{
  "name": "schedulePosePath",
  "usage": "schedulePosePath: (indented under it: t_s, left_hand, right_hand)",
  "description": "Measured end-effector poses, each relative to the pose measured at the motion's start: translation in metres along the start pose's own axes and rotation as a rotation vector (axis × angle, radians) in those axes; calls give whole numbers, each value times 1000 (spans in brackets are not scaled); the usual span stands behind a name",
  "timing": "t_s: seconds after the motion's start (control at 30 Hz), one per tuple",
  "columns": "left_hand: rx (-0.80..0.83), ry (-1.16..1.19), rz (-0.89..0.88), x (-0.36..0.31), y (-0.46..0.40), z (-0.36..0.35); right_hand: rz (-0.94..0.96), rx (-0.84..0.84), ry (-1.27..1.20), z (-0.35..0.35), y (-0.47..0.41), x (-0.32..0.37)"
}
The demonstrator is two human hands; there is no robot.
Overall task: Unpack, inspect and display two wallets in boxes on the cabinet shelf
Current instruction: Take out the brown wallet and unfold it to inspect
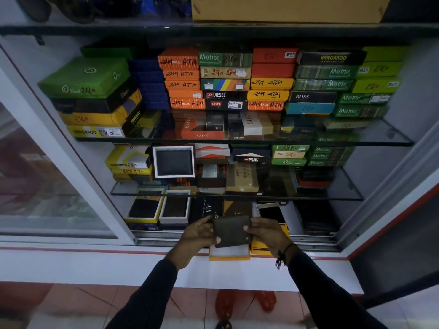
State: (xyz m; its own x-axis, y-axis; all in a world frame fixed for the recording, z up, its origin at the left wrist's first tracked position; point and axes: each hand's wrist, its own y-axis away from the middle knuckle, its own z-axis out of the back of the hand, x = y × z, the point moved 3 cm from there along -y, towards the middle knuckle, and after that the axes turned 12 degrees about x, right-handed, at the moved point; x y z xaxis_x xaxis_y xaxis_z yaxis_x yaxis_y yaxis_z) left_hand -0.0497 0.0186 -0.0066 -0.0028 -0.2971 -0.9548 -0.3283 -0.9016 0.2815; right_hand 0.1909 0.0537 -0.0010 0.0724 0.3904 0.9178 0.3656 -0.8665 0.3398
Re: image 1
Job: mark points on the person's right hand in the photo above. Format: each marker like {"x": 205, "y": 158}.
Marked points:
{"x": 271, "y": 236}

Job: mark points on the person's left hand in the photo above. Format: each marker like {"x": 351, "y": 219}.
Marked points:
{"x": 193, "y": 238}

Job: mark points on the person's right thumb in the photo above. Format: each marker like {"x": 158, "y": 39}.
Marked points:
{"x": 249, "y": 230}

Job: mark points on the person's left thumb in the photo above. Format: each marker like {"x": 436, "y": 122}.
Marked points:
{"x": 213, "y": 240}

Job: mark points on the dark brown leather wallet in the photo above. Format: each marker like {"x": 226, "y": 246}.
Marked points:
{"x": 232, "y": 231}

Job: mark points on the person's right forearm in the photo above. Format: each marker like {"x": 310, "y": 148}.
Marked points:
{"x": 329, "y": 294}

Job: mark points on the person's left forearm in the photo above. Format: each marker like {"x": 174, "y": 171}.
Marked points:
{"x": 147, "y": 294}

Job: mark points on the yellow open box white lining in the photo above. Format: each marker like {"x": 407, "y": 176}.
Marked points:
{"x": 229, "y": 252}

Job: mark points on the yellow box lid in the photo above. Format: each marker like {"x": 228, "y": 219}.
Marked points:
{"x": 260, "y": 249}

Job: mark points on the white rimmed box glossy insert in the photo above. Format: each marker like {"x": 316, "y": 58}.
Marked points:
{"x": 271, "y": 212}

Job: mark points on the black box white lettering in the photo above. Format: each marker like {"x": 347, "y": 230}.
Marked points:
{"x": 205, "y": 208}

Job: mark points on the black thread wrist band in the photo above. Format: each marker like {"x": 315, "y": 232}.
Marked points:
{"x": 284, "y": 254}

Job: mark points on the white framed box brown wallet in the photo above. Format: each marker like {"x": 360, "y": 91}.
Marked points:
{"x": 175, "y": 208}

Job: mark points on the metal sliding door track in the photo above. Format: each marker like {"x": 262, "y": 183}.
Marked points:
{"x": 154, "y": 238}

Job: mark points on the red sandal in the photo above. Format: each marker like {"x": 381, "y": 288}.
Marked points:
{"x": 266, "y": 300}
{"x": 225, "y": 304}

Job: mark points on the pile of mixed wallet boxes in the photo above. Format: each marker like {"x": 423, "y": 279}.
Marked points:
{"x": 247, "y": 164}

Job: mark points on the black box dark wallet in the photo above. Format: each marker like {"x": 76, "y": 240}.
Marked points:
{"x": 317, "y": 219}

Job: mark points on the yellow framed box dark wallet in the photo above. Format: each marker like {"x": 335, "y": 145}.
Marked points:
{"x": 145, "y": 207}

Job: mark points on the white framed box black wallet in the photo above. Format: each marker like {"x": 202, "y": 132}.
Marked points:
{"x": 174, "y": 162}

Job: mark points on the short glass shelf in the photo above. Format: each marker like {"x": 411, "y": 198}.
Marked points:
{"x": 343, "y": 191}

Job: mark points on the stacks of colourful wallet boxes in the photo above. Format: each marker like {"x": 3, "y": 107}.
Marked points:
{"x": 226, "y": 85}

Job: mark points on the long glass shelf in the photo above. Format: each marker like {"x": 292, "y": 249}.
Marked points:
{"x": 373, "y": 137}

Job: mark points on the sliding glass cabinet door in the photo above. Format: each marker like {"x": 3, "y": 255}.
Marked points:
{"x": 51, "y": 188}

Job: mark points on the large brown cardboard box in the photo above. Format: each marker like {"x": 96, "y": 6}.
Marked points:
{"x": 291, "y": 8}

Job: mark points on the dark cabinet shelf board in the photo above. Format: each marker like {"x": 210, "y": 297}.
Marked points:
{"x": 103, "y": 30}

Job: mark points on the blue packets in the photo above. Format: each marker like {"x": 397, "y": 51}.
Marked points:
{"x": 164, "y": 5}

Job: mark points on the dark shoes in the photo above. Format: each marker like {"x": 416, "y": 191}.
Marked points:
{"x": 55, "y": 6}

